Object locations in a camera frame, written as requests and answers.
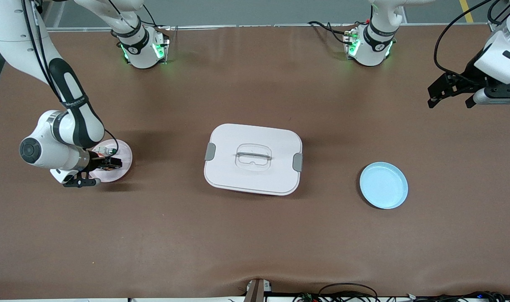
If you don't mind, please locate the white lidded storage box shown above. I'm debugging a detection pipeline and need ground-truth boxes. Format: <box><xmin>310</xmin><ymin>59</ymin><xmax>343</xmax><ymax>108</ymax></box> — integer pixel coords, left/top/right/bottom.
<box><xmin>204</xmin><ymin>123</ymin><xmax>303</xmax><ymax>196</ymax></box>

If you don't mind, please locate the pink round plate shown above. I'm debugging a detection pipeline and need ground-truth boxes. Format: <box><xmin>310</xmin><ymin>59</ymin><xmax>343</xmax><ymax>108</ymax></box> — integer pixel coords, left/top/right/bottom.
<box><xmin>87</xmin><ymin>139</ymin><xmax>134</xmax><ymax>183</ymax></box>

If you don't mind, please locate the light blue round plate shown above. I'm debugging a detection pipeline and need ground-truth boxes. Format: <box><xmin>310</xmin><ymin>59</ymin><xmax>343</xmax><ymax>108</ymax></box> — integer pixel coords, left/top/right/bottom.
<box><xmin>359</xmin><ymin>161</ymin><xmax>409</xmax><ymax>210</ymax></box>

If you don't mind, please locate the brown table cover mat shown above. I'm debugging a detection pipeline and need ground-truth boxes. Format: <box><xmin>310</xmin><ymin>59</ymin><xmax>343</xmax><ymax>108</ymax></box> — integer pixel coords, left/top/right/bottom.
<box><xmin>0</xmin><ymin>24</ymin><xmax>510</xmax><ymax>299</ymax></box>

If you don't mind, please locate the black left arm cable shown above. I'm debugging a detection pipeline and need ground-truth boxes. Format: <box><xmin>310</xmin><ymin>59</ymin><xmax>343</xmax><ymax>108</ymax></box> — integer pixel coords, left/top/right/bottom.
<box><xmin>433</xmin><ymin>0</ymin><xmax>510</xmax><ymax>84</ymax></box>

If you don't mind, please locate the aluminium frame profile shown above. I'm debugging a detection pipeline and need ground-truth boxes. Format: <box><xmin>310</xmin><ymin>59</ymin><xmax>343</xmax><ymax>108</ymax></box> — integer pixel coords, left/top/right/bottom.
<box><xmin>487</xmin><ymin>0</ymin><xmax>510</xmax><ymax>34</ymax></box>

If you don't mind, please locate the black left base cable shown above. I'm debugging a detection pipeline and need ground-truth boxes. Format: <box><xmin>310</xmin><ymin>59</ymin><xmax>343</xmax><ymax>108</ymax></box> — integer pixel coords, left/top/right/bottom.
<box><xmin>308</xmin><ymin>20</ymin><xmax>356</xmax><ymax>46</ymax></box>

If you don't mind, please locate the black base cable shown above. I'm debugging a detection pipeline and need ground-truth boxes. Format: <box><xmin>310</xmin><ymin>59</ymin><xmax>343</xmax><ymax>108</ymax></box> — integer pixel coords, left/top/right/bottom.
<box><xmin>120</xmin><ymin>0</ymin><xmax>171</xmax><ymax>31</ymax></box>
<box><xmin>308</xmin><ymin>20</ymin><xmax>356</xmax><ymax>46</ymax></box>

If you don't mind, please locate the black right base cable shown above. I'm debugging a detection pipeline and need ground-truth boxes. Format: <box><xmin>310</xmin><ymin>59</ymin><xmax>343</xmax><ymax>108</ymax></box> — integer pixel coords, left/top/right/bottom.
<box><xmin>120</xmin><ymin>0</ymin><xmax>171</xmax><ymax>31</ymax></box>

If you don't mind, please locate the silver table edge rail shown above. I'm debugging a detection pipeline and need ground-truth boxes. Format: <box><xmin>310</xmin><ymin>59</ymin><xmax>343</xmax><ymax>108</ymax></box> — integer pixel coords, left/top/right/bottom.
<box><xmin>45</xmin><ymin>24</ymin><xmax>496</xmax><ymax>32</ymax></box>

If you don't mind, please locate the metal table edge bracket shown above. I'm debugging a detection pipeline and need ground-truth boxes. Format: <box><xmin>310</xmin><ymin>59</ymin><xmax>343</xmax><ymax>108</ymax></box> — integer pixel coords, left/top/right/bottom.
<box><xmin>244</xmin><ymin>279</ymin><xmax>273</xmax><ymax>302</ymax></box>

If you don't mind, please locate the black cable bundle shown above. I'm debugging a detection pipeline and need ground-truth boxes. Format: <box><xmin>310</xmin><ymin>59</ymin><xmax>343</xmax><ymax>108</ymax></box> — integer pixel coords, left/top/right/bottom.
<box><xmin>295</xmin><ymin>291</ymin><xmax>510</xmax><ymax>302</ymax></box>

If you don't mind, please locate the black looped cable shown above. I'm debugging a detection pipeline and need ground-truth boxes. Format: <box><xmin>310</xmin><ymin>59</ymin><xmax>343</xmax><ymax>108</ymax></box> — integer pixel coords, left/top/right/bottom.
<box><xmin>318</xmin><ymin>283</ymin><xmax>379</xmax><ymax>302</ymax></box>

